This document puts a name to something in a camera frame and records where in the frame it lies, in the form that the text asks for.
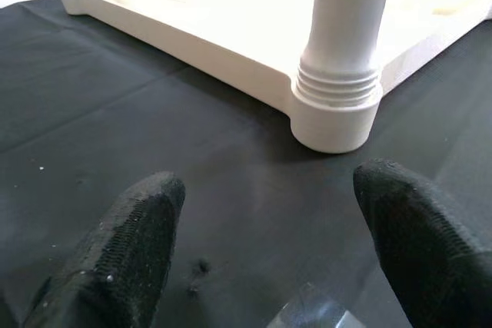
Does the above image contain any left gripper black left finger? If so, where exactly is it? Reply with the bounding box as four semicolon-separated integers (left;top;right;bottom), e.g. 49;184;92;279
22;169;187;328

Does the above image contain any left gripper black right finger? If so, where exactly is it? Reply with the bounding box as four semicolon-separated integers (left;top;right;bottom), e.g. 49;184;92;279
352;157;492;328

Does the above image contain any white plastic table top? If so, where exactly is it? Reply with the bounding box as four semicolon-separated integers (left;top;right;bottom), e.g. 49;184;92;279
57;0;492;154

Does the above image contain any black tablecloth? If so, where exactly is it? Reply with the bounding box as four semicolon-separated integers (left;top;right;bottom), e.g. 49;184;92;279
0;0;492;328

